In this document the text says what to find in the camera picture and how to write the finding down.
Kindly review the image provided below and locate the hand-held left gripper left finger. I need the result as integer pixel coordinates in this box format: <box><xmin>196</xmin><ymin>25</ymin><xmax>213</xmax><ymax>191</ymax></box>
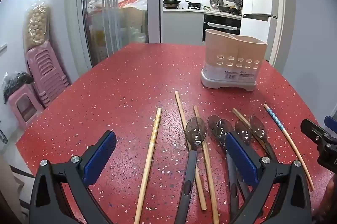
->
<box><xmin>29</xmin><ymin>131</ymin><xmax>117</xmax><ymax>224</ymax></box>

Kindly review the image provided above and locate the black wok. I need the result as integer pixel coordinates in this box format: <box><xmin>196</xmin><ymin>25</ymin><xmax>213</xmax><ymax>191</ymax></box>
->
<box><xmin>218</xmin><ymin>4</ymin><xmax>236</xmax><ymax>13</ymax></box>

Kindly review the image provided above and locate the stack of pink stools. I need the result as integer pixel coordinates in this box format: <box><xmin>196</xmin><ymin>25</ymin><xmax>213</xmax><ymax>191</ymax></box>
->
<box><xmin>25</xmin><ymin>41</ymin><xmax>71</xmax><ymax>108</ymax></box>

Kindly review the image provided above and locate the clear bag of nuts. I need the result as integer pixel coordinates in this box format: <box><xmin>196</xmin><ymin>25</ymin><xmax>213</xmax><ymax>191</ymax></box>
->
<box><xmin>23</xmin><ymin>2</ymin><xmax>50</xmax><ymax>52</ymax></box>

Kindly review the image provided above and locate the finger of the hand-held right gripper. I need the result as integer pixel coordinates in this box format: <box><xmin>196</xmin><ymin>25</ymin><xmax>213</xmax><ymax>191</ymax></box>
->
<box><xmin>301</xmin><ymin>119</ymin><xmax>337</xmax><ymax>168</ymax></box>
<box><xmin>324</xmin><ymin>116</ymin><xmax>337</xmax><ymax>134</ymax></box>

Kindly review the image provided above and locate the glass sliding door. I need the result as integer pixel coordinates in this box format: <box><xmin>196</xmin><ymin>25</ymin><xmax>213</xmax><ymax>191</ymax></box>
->
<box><xmin>76</xmin><ymin>0</ymin><xmax>162</xmax><ymax>68</ymax></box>

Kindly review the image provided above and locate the blue patterned wooden chopstick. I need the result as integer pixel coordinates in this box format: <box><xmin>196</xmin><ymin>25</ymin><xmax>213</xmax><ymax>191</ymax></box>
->
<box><xmin>264</xmin><ymin>104</ymin><xmax>315</xmax><ymax>191</ymax></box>

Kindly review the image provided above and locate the black frying pan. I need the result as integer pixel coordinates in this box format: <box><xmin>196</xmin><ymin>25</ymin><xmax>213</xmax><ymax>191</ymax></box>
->
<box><xmin>162</xmin><ymin>0</ymin><xmax>182</xmax><ymax>9</ymax></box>
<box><xmin>185</xmin><ymin>0</ymin><xmax>202</xmax><ymax>10</ymax></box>

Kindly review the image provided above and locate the black built-in oven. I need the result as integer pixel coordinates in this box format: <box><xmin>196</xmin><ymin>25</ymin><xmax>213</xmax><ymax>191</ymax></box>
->
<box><xmin>202</xmin><ymin>14</ymin><xmax>242</xmax><ymax>44</ymax></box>

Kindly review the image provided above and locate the black plastic bag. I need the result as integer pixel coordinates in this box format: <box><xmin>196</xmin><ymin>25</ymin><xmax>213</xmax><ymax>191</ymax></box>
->
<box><xmin>3</xmin><ymin>72</ymin><xmax>34</xmax><ymax>103</ymax></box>

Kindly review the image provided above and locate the single pink plastic stool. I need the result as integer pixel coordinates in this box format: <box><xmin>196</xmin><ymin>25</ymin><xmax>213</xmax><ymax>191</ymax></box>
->
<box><xmin>7</xmin><ymin>83</ymin><xmax>44</xmax><ymax>130</ymax></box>

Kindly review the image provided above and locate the person's right forearm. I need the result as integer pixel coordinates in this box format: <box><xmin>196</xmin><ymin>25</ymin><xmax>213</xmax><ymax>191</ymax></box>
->
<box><xmin>313</xmin><ymin>177</ymin><xmax>337</xmax><ymax>224</ymax></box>

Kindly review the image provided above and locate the beige utensil holder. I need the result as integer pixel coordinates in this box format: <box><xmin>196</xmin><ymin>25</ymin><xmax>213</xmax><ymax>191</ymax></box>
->
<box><xmin>200</xmin><ymin>29</ymin><xmax>268</xmax><ymax>91</ymax></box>

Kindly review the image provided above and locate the plain wooden chopstick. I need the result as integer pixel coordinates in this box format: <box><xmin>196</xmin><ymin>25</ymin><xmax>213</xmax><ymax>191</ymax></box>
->
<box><xmin>193</xmin><ymin>105</ymin><xmax>220</xmax><ymax>224</ymax></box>
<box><xmin>175</xmin><ymin>91</ymin><xmax>207</xmax><ymax>211</ymax></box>
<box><xmin>232</xmin><ymin>108</ymin><xmax>269</xmax><ymax>152</ymax></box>

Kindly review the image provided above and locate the cardboard box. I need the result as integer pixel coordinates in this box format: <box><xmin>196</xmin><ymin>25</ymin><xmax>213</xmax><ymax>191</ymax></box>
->
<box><xmin>121</xmin><ymin>7</ymin><xmax>148</xmax><ymax>43</ymax></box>

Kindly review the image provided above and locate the wooden chopstick with patterned top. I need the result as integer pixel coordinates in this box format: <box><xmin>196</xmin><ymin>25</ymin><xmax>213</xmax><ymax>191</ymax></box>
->
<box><xmin>134</xmin><ymin>107</ymin><xmax>162</xmax><ymax>224</ymax></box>

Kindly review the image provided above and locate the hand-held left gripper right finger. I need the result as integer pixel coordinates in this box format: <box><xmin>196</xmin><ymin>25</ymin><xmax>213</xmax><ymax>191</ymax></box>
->
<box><xmin>225</xmin><ymin>132</ymin><xmax>314</xmax><ymax>224</ymax></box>

